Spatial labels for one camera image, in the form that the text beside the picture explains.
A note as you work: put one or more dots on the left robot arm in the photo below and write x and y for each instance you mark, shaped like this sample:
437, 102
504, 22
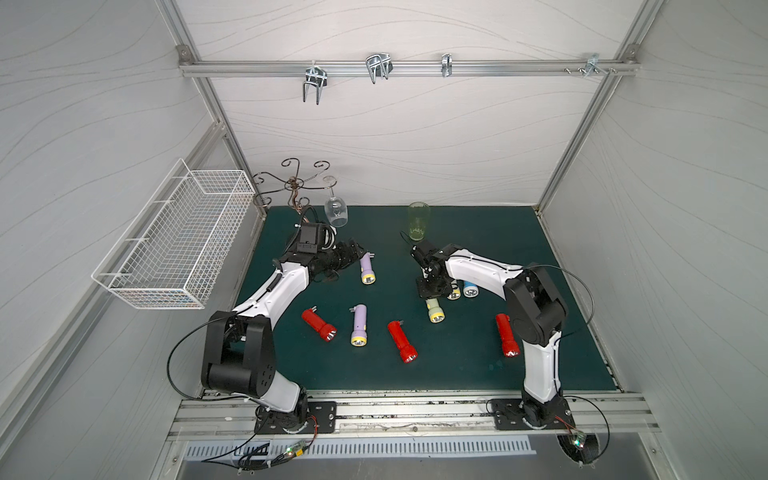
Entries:
239, 356

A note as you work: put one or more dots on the metal clip right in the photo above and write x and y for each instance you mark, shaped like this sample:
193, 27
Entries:
591, 67

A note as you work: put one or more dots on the aluminium top rail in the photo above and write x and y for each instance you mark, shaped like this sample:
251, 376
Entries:
401, 68

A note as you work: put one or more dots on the white wire basket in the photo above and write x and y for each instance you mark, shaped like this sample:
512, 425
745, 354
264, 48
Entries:
170, 255

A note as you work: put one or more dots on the clear wine glass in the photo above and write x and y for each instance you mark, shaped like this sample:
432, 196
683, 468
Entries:
335, 207

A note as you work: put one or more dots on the metal wine glass rack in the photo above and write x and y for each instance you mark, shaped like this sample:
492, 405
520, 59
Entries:
293, 182

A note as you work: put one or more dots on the white vent strip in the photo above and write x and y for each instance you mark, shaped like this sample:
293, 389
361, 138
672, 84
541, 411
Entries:
372, 447

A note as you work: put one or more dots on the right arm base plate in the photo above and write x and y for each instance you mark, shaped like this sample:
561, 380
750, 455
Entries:
510, 414

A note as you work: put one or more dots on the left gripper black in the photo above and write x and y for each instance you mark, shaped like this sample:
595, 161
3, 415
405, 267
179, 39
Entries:
341, 257

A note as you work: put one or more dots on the metal hook clip centre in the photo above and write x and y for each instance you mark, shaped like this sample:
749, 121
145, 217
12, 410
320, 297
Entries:
379, 65

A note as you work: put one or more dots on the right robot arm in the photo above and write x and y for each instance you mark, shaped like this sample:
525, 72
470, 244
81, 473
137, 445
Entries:
537, 312

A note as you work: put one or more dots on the metal hook clip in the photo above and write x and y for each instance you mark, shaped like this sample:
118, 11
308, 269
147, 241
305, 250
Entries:
379, 65
315, 80

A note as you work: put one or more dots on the small metal clip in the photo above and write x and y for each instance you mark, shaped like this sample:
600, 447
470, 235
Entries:
446, 65

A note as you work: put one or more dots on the purple flashlight row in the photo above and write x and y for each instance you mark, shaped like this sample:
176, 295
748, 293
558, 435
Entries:
359, 333
367, 274

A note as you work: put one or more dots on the green glass tumbler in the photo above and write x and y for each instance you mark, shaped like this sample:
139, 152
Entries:
418, 215

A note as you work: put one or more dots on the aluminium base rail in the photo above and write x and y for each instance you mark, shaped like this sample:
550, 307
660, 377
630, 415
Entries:
418, 414

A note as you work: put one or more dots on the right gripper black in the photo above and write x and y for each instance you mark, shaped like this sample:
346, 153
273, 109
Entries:
432, 281

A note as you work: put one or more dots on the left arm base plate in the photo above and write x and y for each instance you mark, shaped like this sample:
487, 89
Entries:
321, 416

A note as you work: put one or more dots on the metal hook clip left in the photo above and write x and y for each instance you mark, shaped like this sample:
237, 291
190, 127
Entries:
315, 80

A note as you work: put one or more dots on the pale green flashlight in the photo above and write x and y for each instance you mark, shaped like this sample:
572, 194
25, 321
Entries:
435, 312
456, 290

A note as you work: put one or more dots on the red flashlight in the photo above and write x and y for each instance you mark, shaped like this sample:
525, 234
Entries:
406, 350
509, 345
324, 329

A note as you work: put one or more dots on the blue flashlight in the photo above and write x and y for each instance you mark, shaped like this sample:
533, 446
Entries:
470, 290

